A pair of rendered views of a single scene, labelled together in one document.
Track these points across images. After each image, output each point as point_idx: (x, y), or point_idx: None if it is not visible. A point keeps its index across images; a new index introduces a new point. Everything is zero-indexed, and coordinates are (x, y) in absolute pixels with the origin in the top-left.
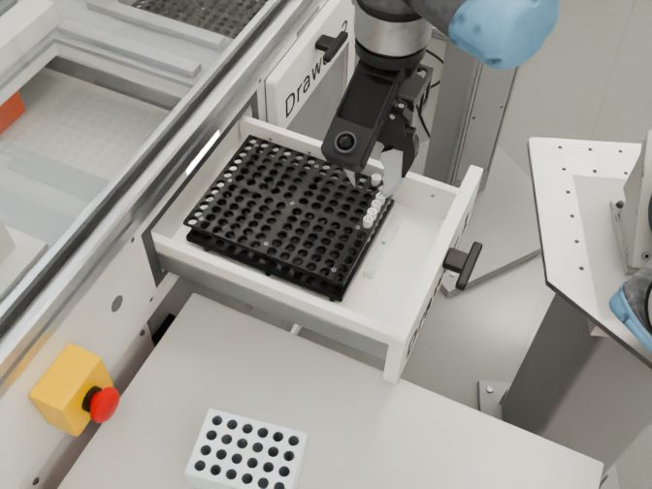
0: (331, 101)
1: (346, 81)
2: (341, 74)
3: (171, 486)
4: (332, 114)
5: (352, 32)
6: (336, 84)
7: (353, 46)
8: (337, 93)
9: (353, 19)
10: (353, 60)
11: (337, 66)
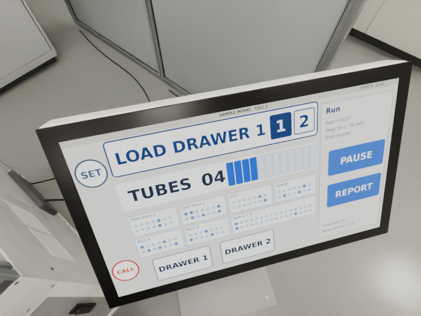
0: (49, 313)
1: (68, 295)
2: (56, 299)
3: None
4: (58, 310)
5: (52, 290)
6: (51, 306)
7: (62, 287)
8: (58, 304)
9: (39, 297)
10: (71, 286)
11: (41, 306)
